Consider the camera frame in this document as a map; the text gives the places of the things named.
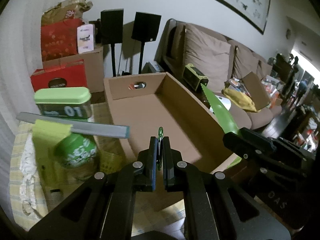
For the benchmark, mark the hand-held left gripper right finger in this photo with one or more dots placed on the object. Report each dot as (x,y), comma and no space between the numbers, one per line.
(167,162)

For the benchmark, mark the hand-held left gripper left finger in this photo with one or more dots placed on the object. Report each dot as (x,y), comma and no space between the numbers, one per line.
(153,162)

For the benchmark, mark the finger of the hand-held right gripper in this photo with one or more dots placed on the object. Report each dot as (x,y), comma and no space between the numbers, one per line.
(242,146)
(260,137)

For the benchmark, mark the green carabiner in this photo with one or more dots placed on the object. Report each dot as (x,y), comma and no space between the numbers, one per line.
(160,135)

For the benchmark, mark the green serrated plastic knife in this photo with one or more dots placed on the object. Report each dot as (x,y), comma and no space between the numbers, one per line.
(221,110)

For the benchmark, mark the grey-blue bar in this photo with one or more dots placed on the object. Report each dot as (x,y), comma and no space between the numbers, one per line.
(100,128)

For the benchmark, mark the green-lidded jar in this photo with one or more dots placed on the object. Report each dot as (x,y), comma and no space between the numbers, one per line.
(75,152)

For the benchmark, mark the yellow cloth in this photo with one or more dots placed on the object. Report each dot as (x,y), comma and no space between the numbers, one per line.
(240,98)

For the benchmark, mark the white round object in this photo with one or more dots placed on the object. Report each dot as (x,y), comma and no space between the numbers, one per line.
(221,103)

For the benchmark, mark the cardboard box on sofa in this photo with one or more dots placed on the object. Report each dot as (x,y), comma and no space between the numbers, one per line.
(255,90)

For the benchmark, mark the brown sofa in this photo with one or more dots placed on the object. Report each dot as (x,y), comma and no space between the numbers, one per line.
(237,80)

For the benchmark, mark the small brown sofa cushion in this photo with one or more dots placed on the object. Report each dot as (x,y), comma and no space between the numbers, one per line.
(246,63)

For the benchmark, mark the green and black case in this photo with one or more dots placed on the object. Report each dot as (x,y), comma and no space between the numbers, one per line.
(195,77)

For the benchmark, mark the black electronic device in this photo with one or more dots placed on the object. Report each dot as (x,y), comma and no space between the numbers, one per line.
(152,67)

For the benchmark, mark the large brown sofa cushion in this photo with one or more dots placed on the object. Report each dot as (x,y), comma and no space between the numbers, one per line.
(207,55)

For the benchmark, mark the green rectangular tin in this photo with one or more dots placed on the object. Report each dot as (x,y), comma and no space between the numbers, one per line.
(62,102)

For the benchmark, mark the large brown cardboard box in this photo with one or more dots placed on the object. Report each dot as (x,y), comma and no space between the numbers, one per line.
(93,67)

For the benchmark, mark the white patterned cloth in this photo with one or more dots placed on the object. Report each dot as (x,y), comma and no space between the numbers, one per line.
(27,170)

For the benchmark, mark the red gift box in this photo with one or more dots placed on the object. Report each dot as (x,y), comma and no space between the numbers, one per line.
(60,77)

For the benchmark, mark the black speaker on stand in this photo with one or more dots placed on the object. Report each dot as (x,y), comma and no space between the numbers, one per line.
(145,27)
(112,27)

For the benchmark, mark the white printed carton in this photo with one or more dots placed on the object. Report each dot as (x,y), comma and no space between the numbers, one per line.
(85,37)

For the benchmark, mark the red gift bag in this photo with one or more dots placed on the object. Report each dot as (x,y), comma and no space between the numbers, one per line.
(58,40)

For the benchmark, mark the crumpled brown paper bag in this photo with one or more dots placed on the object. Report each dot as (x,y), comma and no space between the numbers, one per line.
(67,7)

